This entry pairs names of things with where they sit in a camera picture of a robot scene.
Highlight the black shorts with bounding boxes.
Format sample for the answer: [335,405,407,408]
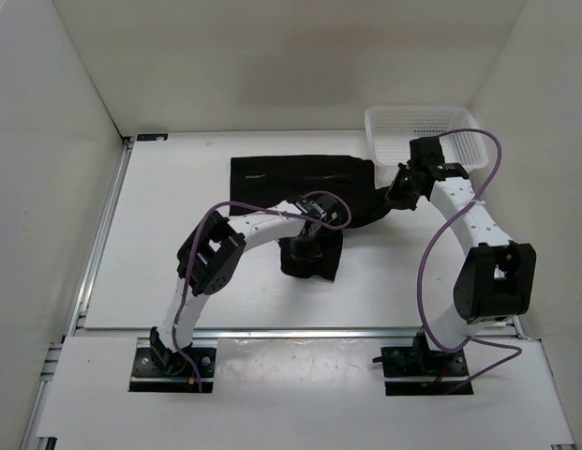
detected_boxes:
[230,155,391,281]

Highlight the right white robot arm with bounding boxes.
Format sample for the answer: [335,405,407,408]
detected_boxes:
[386,136,537,375]

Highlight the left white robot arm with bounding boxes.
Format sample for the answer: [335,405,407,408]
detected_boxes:
[149,191,352,375]

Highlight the white plastic basket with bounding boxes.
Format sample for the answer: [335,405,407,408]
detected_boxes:
[365,105,488,185]

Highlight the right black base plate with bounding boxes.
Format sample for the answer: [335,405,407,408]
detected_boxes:
[372,346,474,397]

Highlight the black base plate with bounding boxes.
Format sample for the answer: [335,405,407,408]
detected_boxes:
[372,346,474,397]
[128,344,216,394]

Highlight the aluminium right rail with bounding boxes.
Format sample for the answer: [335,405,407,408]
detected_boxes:
[461,180,577,450]

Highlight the aluminium rail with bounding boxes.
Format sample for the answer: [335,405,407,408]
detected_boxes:
[72,321,531,340]
[20,136,136,449]
[461,180,577,450]

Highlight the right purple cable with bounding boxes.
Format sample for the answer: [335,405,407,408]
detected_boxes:
[416,127,524,395]

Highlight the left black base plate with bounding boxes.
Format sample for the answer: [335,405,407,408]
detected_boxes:
[128,344,216,394]

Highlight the aluminium front rail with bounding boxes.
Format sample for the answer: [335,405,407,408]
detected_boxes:
[72,321,531,340]

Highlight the aluminium left rail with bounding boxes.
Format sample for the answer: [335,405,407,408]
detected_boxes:
[20,136,136,449]

